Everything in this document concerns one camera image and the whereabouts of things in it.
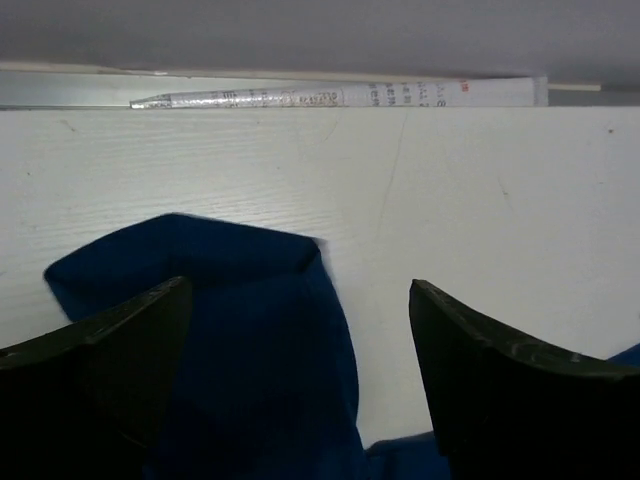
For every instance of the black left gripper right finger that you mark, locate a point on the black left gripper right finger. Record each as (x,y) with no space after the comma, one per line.
(507,405)

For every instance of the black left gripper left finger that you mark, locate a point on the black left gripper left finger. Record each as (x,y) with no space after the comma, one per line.
(87,400)

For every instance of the blue t-shirt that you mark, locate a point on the blue t-shirt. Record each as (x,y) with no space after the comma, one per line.
(267,387)

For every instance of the white printed paper strip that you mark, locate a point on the white printed paper strip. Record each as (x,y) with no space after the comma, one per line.
(514,92)

